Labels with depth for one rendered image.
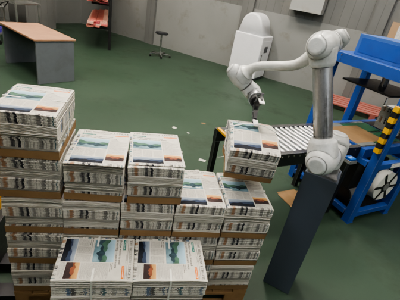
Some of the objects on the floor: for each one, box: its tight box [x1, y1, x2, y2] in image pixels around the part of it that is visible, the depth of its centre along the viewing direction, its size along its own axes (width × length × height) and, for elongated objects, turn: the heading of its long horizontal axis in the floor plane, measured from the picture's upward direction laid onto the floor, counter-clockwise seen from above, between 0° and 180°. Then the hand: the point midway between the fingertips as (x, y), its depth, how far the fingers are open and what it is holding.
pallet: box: [333, 94, 381, 120], centre depth 716 cm, size 137×95×12 cm
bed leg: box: [325, 161, 349, 213], centre depth 321 cm, size 6×6×68 cm
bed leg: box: [291, 164, 305, 186], centre depth 359 cm, size 6×6×68 cm
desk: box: [0, 22, 76, 85], centre depth 561 cm, size 70×135×73 cm, turn 31°
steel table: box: [0, 0, 41, 25], centre depth 789 cm, size 67×176×93 cm, turn 43°
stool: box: [149, 31, 171, 59], centre depth 847 cm, size 57×60×63 cm
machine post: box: [340, 99, 400, 224], centre depth 292 cm, size 9×9×155 cm
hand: (259, 113), depth 181 cm, fingers open, 14 cm apart
